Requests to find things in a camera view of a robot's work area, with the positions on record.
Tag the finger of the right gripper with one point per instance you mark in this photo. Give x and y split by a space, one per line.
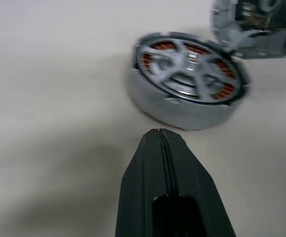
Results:
268 48

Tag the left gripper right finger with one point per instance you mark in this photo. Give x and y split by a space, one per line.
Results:
194 177

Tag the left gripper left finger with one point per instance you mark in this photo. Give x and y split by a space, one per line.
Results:
137 187

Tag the silver motor end cover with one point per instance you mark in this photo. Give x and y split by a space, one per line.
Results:
225 27

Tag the copper wound stator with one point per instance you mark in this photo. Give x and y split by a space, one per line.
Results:
157 108

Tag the silver spoked motor rotor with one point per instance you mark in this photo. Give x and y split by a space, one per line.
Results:
189 64

